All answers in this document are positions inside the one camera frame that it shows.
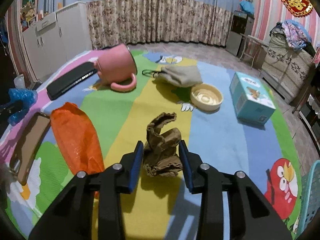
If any blue bubble wrap ball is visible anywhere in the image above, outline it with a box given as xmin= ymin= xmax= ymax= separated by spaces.
xmin=7 ymin=88 xmax=37 ymax=126

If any brown paper scrap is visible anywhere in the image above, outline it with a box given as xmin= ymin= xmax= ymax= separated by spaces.
xmin=143 ymin=112 xmax=183 ymax=177

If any black phone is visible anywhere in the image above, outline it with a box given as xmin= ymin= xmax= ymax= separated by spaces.
xmin=47 ymin=62 xmax=97 ymax=101

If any brown leather wallet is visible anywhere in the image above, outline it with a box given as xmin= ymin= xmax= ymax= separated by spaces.
xmin=9 ymin=112 xmax=50 ymax=186

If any turquoise plastic laundry basket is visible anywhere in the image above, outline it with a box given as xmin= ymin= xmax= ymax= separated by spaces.
xmin=296 ymin=160 xmax=319 ymax=239

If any orange plastic bag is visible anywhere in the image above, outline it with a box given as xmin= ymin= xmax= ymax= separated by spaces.
xmin=50 ymin=102 xmax=105 ymax=175

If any colourful cartoon play mat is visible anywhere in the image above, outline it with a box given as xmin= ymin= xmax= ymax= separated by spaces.
xmin=5 ymin=50 xmax=301 ymax=239

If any white cupboard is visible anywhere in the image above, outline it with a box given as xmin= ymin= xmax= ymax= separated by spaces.
xmin=23 ymin=1 xmax=92 ymax=81

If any light blue tissue box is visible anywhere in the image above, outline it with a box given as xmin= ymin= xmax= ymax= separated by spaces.
xmin=229 ymin=72 xmax=276 ymax=126

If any low tv cabinet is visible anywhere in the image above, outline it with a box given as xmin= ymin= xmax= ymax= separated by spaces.
xmin=298 ymin=94 xmax=320 ymax=153

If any pink mug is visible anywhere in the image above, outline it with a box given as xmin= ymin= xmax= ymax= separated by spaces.
xmin=93 ymin=43 xmax=138 ymax=92

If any cream round bowl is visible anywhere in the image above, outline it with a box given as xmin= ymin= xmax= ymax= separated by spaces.
xmin=190 ymin=83 xmax=223 ymax=112

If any cabinet with patterned cover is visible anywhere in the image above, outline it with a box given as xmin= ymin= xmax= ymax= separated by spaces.
xmin=261 ymin=33 xmax=316 ymax=106

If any grey cloth pouch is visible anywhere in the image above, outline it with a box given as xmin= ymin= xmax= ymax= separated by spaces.
xmin=142 ymin=65 xmax=203 ymax=88

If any small folding table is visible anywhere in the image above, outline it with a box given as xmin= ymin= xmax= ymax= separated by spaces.
xmin=239 ymin=34 xmax=269 ymax=69

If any blue and floral curtain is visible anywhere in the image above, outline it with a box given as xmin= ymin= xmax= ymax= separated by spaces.
xmin=37 ymin=0 xmax=242 ymax=50

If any pile of folded bedding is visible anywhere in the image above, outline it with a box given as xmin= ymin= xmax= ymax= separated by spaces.
xmin=270 ymin=20 xmax=312 ymax=51

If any water dispenser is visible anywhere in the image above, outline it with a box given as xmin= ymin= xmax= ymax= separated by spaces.
xmin=226 ymin=10 xmax=254 ymax=57

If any blue covered plant pot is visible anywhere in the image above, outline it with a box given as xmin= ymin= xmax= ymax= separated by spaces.
xmin=240 ymin=0 xmax=254 ymax=16

